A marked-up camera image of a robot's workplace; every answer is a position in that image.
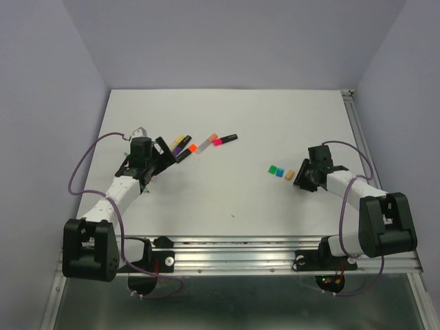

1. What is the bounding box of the orange yellow highlighter cap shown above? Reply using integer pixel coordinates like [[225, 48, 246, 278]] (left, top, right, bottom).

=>
[[285, 170, 295, 180]]

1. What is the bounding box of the green highlighter cap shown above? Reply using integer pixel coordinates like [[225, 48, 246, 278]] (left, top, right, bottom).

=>
[[268, 165, 277, 174]]

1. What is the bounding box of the aluminium rail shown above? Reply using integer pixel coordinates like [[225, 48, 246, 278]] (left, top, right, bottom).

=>
[[60, 235, 422, 276], [341, 89, 382, 189]]

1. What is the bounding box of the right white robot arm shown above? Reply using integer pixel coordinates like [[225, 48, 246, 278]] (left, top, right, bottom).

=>
[[294, 144, 418, 268]]

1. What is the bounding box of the yellow translucent highlighter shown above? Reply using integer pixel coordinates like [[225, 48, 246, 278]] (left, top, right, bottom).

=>
[[169, 135, 185, 151]]

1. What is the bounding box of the black highlighter orange cap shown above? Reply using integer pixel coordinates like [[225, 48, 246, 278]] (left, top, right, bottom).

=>
[[177, 144, 197, 163]]

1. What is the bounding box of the aluminium right rail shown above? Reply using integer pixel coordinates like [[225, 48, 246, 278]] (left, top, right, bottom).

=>
[[341, 89, 382, 189]]

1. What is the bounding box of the black highlighter pink cap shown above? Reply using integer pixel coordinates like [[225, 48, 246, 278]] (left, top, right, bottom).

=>
[[213, 134, 238, 146]]

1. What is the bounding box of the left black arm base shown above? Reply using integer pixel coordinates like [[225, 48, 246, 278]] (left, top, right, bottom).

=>
[[118, 236, 175, 299]]

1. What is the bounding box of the aluminium front rail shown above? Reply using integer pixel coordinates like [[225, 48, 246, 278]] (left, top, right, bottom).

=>
[[60, 235, 422, 276]]

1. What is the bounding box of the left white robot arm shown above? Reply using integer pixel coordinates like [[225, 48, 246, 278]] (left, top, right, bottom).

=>
[[62, 135, 177, 282]]

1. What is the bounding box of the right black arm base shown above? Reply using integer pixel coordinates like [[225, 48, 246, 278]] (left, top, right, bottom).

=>
[[291, 237, 358, 296]]

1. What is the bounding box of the black highlighter purple cap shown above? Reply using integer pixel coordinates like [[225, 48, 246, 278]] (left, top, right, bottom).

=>
[[173, 135, 192, 155]]

